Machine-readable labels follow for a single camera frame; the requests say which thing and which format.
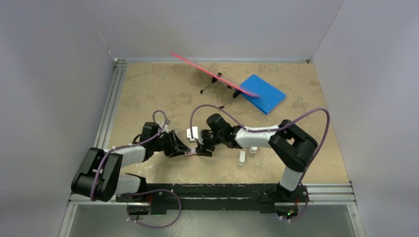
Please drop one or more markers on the blue folder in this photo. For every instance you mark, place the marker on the blue folder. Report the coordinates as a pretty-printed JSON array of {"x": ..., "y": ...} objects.
[{"x": 261, "y": 94}]

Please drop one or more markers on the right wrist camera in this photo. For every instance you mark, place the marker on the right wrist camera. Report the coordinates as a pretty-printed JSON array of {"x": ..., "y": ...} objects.
[{"x": 192, "y": 134}]

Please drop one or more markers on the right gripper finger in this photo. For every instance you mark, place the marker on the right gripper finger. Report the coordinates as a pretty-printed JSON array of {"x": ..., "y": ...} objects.
[
  {"x": 200, "y": 139},
  {"x": 204, "y": 150}
]

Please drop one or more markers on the pink board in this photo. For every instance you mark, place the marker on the pink board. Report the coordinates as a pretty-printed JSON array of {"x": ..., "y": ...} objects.
[{"x": 212, "y": 74}]

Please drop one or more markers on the long white stapler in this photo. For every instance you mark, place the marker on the long white stapler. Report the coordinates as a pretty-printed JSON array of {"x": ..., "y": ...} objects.
[{"x": 253, "y": 150}]

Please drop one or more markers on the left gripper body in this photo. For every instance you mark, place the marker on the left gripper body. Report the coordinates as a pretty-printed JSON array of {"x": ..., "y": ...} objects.
[{"x": 165, "y": 143}]

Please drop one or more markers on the black base bar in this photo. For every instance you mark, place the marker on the black base bar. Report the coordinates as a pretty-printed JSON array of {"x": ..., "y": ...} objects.
[{"x": 266, "y": 198}]

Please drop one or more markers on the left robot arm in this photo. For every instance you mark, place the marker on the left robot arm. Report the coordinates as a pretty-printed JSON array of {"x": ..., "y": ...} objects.
[{"x": 98, "y": 177}]

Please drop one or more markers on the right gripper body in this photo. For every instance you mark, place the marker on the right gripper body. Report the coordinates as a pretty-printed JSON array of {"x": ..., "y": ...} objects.
[{"x": 210, "y": 145}]

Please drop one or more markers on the small white stapler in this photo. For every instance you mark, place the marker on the small white stapler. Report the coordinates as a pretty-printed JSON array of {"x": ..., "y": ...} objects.
[{"x": 242, "y": 157}]

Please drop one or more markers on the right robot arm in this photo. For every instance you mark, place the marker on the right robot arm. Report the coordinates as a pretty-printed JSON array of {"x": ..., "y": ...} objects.
[{"x": 290, "y": 143}]

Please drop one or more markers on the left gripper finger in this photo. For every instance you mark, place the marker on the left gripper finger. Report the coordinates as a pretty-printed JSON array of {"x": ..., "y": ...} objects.
[
  {"x": 179, "y": 151},
  {"x": 175, "y": 142}
]

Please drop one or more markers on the black wire stand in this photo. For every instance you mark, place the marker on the black wire stand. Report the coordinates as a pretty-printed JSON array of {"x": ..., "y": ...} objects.
[{"x": 220, "y": 93}]

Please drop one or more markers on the red white staple box sleeve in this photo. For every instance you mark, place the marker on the red white staple box sleeve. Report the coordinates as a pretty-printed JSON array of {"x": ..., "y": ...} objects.
[{"x": 191, "y": 152}]

